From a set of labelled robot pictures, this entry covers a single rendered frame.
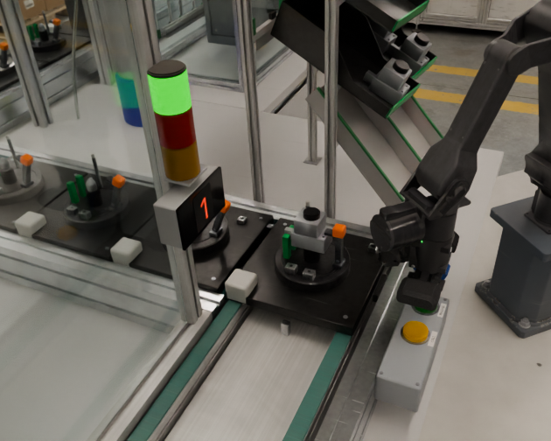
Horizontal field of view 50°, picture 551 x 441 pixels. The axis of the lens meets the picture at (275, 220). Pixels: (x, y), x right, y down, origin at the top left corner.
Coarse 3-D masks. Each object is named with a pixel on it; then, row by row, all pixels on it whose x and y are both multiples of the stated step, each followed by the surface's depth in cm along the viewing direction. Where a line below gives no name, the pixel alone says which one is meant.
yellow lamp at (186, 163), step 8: (160, 144) 81; (192, 144) 81; (168, 152) 80; (176, 152) 80; (184, 152) 80; (192, 152) 81; (168, 160) 81; (176, 160) 80; (184, 160) 81; (192, 160) 81; (168, 168) 82; (176, 168) 81; (184, 168) 81; (192, 168) 82; (168, 176) 83; (176, 176) 82; (184, 176) 82; (192, 176) 83
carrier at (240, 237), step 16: (240, 208) 127; (208, 224) 120; (224, 224) 119; (240, 224) 123; (256, 224) 122; (208, 240) 116; (224, 240) 117; (240, 240) 118; (256, 240) 119; (208, 256) 115; (224, 256) 114; (240, 256) 114; (208, 272) 111; (224, 272) 111; (208, 288) 108; (224, 288) 110
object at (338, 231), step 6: (336, 228) 102; (342, 228) 102; (324, 234) 104; (330, 234) 104; (336, 234) 103; (342, 234) 102; (336, 240) 104; (342, 240) 104; (336, 246) 105; (342, 246) 105; (336, 252) 106; (342, 252) 106; (336, 258) 106; (342, 258) 107
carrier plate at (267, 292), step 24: (264, 240) 118; (360, 240) 117; (264, 264) 112; (360, 264) 111; (264, 288) 107; (288, 288) 106; (336, 288) 106; (360, 288) 106; (288, 312) 103; (312, 312) 101; (336, 312) 101; (360, 312) 101
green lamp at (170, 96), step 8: (184, 72) 75; (152, 80) 74; (160, 80) 74; (168, 80) 74; (176, 80) 74; (184, 80) 75; (152, 88) 75; (160, 88) 74; (168, 88) 74; (176, 88) 75; (184, 88) 76; (152, 96) 76; (160, 96) 75; (168, 96) 75; (176, 96) 75; (184, 96) 76; (160, 104) 76; (168, 104) 76; (176, 104) 76; (184, 104) 76; (160, 112) 76; (168, 112) 76; (176, 112) 76
